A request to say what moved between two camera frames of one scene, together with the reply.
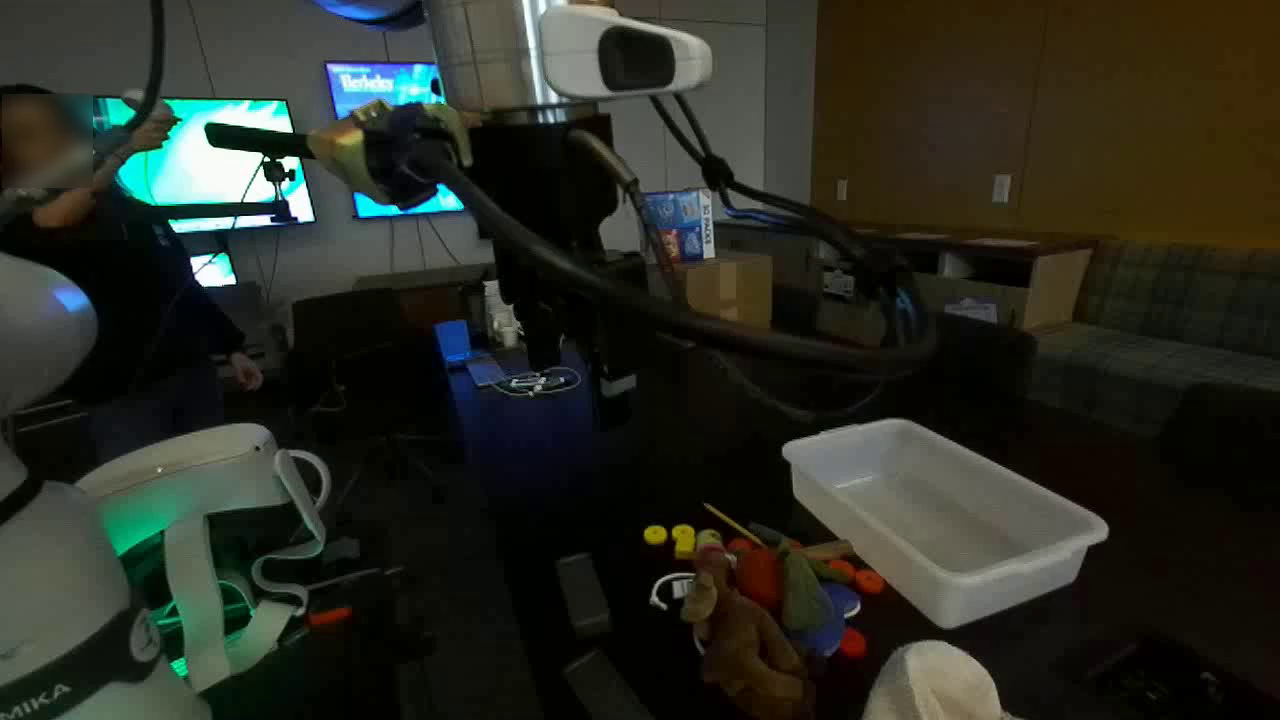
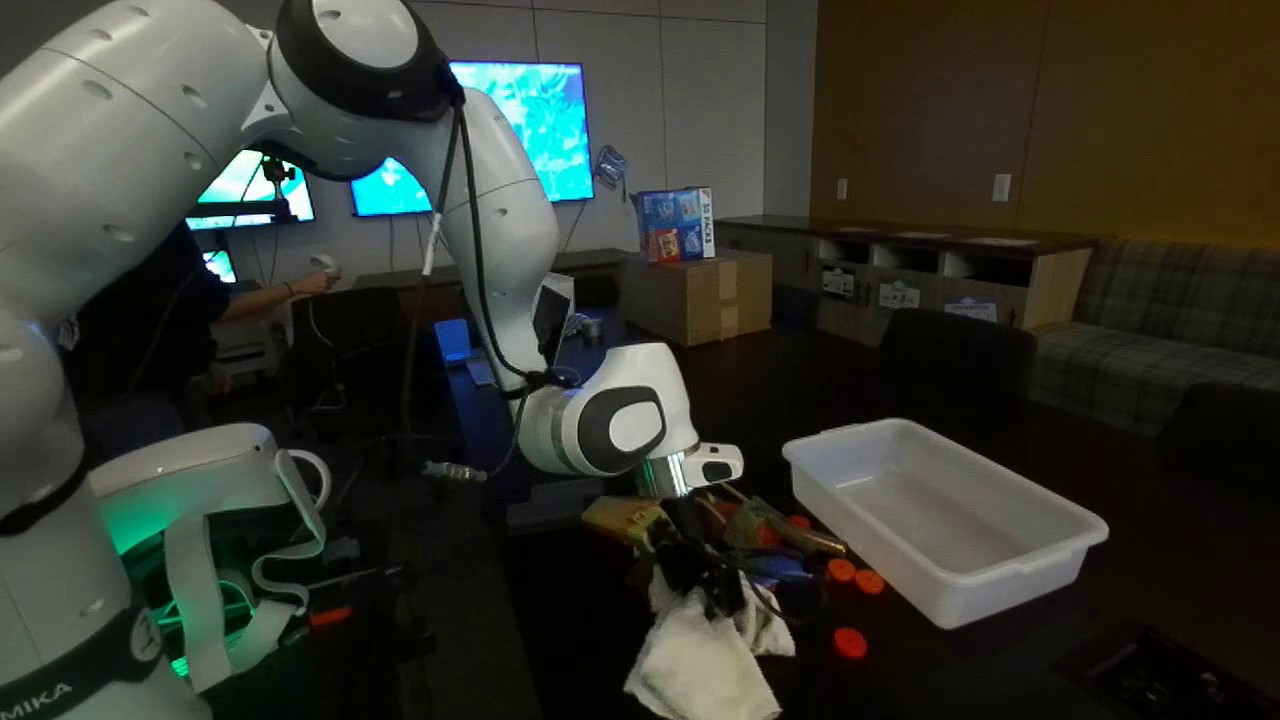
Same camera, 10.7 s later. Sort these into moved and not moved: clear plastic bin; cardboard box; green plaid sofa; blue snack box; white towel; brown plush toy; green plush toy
Moved: white towel; brown plush toy; green plush toy
Not moved: green plaid sofa; cardboard box; blue snack box; clear plastic bin
